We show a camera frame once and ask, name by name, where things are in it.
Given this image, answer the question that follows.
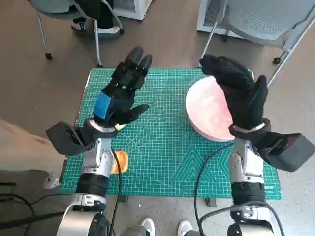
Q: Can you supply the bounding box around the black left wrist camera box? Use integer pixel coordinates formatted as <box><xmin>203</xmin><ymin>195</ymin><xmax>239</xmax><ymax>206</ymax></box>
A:
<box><xmin>46</xmin><ymin>121</ymin><xmax>99</xmax><ymax>157</ymax></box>

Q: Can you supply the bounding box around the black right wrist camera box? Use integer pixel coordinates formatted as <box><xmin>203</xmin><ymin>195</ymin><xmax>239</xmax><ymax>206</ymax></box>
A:
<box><xmin>255</xmin><ymin>131</ymin><xmax>315</xmax><ymax>173</ymax></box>

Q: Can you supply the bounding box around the grey chair with person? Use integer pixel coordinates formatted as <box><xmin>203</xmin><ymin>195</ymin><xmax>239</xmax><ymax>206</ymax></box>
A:
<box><xmin>27</xmin><ymin>0</ymin><xmax>125</xmax><ymax>68</ymax></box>

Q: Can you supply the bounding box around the person in beige trousers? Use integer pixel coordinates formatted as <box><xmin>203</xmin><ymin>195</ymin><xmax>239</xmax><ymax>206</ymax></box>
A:
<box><xmin>0</xmin><ymin>119</ymin><xmax>67</xmax><ymax>190</ymax></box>

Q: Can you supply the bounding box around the pink bowl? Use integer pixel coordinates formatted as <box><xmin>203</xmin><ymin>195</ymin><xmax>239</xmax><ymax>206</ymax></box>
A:
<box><xmin>185</xmin><ymin>75</ymin><xmax>236</xmax><ymax>142</ymax></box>

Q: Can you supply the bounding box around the rectangular toy bread loaf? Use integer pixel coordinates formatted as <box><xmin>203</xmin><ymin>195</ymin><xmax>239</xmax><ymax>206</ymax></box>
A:
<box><xmin>110</xmin><ymin>151</ymin><xmax>129</xmax><ymax>175</ymax></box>

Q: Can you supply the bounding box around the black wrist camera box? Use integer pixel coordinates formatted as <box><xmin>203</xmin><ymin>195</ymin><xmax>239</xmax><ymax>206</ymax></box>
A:
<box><xmin>255</xmin><ymin>131</ymin><xmax>315</xmax><ymax>173</ymax></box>
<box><xmin>46</xmin><ymin>121</ymin><xmax>99</xmax><ymax>157</ymax></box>

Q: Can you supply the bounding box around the black floor cable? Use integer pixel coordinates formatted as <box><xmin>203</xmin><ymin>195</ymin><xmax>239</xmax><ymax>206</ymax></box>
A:
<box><xmin>0</xmin><ymin>193</ymin><xmax>74</xmax><ymax>236</ymax></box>

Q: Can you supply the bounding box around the white shoe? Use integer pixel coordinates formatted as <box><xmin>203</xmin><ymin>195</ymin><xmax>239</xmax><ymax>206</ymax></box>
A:
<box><xmin>177</xmin><ymin>220</ymin><xmax>193</xmax><ymax>236</ymax></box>
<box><xmin>141</xmin><ymin>218</ymin><xmax>156</xmax><ymax>236</ymax></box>

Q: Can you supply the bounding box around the empty grey mesh chair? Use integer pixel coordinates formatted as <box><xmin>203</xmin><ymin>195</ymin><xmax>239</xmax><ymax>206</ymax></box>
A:
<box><xmin>196</xmin><ymin>0</ymin><xmax>315</xmax><ymax>87</ymax></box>

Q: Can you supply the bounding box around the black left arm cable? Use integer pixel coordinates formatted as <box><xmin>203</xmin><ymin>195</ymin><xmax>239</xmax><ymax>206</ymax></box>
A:
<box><xmin>107</xmin><ymin>146</ymin><xmax>124</xmax><ymax>236</ymax></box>

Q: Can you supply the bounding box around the person in black trousers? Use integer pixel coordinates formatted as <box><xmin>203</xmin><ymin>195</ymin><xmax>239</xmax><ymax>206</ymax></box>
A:
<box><xmin>67</xmin><ymin>0</ymin><xmax>120</xmax><ymax>34</ymax></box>

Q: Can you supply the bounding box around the green cutting mat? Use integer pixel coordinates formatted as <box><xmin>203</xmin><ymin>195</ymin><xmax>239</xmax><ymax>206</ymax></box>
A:
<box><xmin>60</xmin><ymin>67</ymin><xmax>282</xmax><ymax>200</ymax></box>

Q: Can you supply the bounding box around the long black stand leg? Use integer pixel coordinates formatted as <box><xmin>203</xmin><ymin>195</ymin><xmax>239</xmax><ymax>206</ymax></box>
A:
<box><xmin>0</xmin><ymin>211</ymin><xmax>67</xmax><ymax>228</ymax></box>

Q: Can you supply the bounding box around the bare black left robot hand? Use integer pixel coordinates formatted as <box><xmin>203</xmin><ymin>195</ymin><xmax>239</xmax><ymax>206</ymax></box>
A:
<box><xmin>92</xmin><ymin>45</ymin><xmax>153</xmax><ymax>130</ymax></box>

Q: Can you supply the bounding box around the large white mesh cabinet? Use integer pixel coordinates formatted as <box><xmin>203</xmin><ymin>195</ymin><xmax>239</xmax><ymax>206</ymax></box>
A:
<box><xmin>196</xmin><ymin>0</ymin><xmax>244</xmax><ymax>39</ymax></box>

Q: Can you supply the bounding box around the small white mesh cabinet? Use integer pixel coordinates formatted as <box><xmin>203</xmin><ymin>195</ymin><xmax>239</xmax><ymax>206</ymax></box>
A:
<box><xmin>113</xmin><ymin>0</ymin><xmax>157</xmax><ymax>21</ymax></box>

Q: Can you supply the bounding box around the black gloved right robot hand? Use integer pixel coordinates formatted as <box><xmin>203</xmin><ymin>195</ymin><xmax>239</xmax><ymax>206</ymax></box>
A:
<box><xmin>198</xmin><ymin>54</ymin><xmax>269</xmax><ymax>131</ymax></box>

